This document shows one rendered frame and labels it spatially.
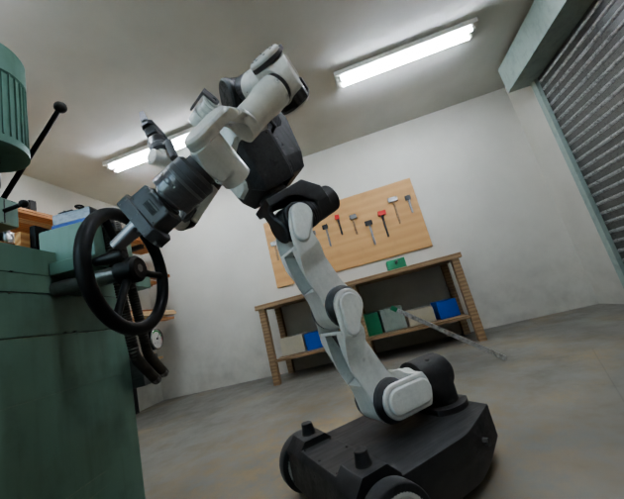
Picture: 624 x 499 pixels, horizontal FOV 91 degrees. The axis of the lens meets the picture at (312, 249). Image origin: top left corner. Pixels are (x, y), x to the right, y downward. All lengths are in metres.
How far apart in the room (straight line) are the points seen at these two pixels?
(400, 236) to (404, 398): 2.92
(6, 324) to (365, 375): 0.92
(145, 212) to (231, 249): 3.75
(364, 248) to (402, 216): 0.61
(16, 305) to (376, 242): 3.48
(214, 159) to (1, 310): 0.48
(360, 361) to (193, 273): 3.74
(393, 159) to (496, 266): 1.77
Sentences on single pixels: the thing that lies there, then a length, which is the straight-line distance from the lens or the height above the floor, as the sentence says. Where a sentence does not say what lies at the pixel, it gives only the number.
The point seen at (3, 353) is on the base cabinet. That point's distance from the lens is 0.81.
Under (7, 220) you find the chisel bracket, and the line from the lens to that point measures 1.05.
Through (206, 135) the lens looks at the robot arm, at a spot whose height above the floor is 0.97.
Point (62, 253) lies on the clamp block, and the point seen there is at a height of 0.89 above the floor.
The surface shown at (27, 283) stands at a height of 0.82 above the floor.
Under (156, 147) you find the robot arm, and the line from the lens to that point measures 1.49.
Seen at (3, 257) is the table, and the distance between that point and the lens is 0.85.
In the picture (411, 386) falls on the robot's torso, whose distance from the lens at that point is 1.17.
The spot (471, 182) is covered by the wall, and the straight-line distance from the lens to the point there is 4.22.
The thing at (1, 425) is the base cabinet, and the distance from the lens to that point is 0.80.
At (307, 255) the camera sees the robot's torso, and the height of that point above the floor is 0.81.
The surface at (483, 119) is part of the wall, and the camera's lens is 4.59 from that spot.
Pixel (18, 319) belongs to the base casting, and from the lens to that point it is 0.83.
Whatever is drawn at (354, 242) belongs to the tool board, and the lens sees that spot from 3.88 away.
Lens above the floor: 0.62
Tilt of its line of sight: 12 degrees up
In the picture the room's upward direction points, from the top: 14 degrees counter-clockwise
